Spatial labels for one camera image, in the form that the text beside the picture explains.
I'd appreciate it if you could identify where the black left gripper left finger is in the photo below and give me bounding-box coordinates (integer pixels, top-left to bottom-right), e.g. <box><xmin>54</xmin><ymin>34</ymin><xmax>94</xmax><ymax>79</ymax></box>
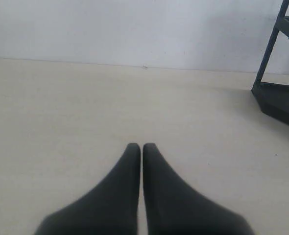
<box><xmin>35</xmin><ymin>143</ymin><xmax>141</xmax><ymax>235</ymax></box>

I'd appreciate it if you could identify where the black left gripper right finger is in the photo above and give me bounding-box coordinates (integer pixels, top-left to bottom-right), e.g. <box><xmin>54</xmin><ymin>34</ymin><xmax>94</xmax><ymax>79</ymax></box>
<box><xmin>143</xmin><ymin>143</ymin><xmax>254</xmax><ymax>235</ymax></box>

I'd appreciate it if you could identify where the black two-tier corner rack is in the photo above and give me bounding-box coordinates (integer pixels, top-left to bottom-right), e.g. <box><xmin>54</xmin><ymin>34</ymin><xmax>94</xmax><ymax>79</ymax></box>
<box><xmin>251</xmin><ymin>0</ymin><xmax>289</xmax><ymax>125</ymax></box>

